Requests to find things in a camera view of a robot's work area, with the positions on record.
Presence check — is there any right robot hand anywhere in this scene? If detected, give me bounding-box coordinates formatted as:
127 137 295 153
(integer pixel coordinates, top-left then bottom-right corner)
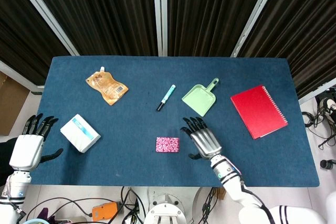
180 116 223 161

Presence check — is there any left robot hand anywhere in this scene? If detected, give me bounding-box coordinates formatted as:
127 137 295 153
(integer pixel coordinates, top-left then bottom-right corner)
9 113 64 170

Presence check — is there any pink white patterned box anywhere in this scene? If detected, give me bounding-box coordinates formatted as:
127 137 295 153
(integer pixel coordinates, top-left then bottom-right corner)
155 136 181 153

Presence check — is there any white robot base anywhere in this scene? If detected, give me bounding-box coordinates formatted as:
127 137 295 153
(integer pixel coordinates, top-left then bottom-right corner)
143 194 187 224

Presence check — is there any light green dustpan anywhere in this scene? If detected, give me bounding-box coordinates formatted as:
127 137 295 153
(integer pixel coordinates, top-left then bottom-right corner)
181 77 219 117

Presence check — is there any brown cardboard box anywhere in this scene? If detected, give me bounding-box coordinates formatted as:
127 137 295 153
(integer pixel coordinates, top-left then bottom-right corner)
0 71 31 136

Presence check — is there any white blue box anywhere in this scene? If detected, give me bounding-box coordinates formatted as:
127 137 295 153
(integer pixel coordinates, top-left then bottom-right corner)
60 113 101 154

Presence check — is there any red spiral notebook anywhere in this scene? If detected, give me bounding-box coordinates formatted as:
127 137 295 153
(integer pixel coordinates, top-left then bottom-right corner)
230 85 288 140

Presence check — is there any teal white marker pen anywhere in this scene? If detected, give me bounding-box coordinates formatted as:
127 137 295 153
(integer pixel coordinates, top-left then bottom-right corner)
156 84 176 112

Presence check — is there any blue table cloth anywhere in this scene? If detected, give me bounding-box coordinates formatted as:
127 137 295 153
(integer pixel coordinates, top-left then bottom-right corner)
29 56 320 188

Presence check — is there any orange device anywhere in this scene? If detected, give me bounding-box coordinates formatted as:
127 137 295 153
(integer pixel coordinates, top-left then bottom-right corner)
91 201 119 221

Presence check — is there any orange spout pouch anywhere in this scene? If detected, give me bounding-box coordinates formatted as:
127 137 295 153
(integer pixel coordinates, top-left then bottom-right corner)
86 66 129 106

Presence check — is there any black cylindrical device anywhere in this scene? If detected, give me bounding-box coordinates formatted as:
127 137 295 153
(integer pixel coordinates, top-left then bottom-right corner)
320 159 336 170

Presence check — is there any black curtain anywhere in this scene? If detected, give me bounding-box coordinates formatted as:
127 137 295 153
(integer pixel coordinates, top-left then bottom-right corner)
0 0 336 99

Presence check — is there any black cable bundle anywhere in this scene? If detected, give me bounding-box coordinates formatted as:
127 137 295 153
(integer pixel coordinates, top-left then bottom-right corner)
301 91 336 151

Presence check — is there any white frame post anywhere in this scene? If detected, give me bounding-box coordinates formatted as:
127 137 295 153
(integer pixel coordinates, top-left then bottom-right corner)
230 0 288 58
152 0 169 57
9 0 79 56

